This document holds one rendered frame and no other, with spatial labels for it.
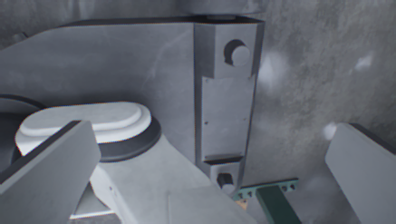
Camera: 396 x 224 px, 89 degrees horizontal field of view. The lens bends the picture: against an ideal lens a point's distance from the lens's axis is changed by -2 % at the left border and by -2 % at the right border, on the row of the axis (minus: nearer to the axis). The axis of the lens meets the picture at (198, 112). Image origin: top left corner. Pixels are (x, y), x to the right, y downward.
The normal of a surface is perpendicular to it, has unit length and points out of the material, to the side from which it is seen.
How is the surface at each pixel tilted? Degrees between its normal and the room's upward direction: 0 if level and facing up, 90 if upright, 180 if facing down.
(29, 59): 0
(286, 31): 0
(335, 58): 0
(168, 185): 90
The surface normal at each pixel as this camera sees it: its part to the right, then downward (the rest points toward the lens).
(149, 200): 0.00, -0.87
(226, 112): 0.18, 0.48
